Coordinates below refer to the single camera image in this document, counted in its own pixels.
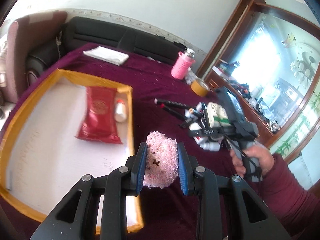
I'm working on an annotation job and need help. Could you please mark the pink fluffy plush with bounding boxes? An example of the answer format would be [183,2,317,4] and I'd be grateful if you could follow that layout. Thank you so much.
[143,131,178,189]

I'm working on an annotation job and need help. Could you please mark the small white red-label bottle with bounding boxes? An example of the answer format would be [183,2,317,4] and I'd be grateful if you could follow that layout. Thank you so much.
[114,99,127,122]

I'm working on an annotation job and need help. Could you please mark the red foil packet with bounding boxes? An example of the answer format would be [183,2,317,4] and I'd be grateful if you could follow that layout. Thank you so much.
[76,86,122,144]

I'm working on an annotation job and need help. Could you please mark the black marker pen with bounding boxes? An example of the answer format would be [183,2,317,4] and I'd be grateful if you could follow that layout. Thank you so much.
[154,98,192,109]

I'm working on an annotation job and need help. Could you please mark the green white medicine box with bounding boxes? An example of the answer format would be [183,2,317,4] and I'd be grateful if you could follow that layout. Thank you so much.
[207,102,231,128]

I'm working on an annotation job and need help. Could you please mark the maroon sleeved forearm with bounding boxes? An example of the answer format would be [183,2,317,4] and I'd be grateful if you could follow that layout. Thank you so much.
[260,154,319,239]

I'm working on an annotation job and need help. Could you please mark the person right hand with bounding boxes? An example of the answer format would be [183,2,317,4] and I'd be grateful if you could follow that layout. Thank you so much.
[229,145,275,178]

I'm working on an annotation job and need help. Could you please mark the maroon velvet bedspread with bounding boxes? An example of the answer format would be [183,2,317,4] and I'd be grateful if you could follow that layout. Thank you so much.
[0,42,276,240]

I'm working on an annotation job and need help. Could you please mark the yellow tape roll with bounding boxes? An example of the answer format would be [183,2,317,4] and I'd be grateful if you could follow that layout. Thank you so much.
[190,78,210,97]

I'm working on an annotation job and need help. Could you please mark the white crumpled tissue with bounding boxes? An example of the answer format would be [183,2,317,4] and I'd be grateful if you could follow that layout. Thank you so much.
[184,68,197,85]

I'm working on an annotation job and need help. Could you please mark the wooden cabinet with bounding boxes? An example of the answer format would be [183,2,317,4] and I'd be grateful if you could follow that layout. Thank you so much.
[196,0,319,163]

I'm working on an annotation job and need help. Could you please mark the yellow-edged cardboard tray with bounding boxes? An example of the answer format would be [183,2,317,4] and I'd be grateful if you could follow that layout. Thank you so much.
[1,69,135,222]

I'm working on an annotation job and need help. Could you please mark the pink sleeved water bottle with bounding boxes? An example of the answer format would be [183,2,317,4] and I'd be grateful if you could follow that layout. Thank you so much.
[171,48,195,80]

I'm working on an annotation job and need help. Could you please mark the white folded paper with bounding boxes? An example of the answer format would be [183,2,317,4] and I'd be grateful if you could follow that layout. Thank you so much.
[83,46,130,66]

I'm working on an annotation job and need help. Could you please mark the black leather sofa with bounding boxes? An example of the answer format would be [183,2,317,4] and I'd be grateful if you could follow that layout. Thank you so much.
[25,17,187,86]

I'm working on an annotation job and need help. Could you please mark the maroon armchair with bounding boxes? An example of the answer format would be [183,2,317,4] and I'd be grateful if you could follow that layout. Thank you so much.
[2,11,67,103]

